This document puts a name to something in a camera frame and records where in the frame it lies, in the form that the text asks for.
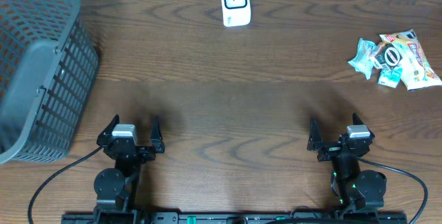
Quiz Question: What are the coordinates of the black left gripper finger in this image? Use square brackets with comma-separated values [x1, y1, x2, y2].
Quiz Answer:
[150, 116, 165, 153]
[97, 114, 119, 147]

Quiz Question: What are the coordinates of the small teal tissue pack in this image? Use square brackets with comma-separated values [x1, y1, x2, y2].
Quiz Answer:
[378, 67, 403, 88]

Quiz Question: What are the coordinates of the teal wet wipes pack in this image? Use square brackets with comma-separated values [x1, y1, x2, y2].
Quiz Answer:
[348, 38, 376, 80]

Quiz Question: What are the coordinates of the large yellow wet wipes pack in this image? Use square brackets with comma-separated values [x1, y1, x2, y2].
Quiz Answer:
[380, 29, 441, 91]

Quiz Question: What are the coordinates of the orange tissue pack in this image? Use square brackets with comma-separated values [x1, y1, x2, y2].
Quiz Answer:
[369, 41, 388, 59]

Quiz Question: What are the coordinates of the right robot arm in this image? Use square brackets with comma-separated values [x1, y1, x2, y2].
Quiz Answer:
[307, 113, 387, 212]

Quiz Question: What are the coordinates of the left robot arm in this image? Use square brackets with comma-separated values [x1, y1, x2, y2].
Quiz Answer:
[93, 115, 165, 224]

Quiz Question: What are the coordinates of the white barcode scanner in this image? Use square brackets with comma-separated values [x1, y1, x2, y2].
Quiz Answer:
[221, 0, 251, 28]

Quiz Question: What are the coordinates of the grey plastic mesh basket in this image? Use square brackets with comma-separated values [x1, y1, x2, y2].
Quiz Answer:
[1, 0, 99, 163]

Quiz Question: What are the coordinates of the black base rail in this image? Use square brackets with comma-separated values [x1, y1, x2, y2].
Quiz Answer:
[61, 210, 407, 224]

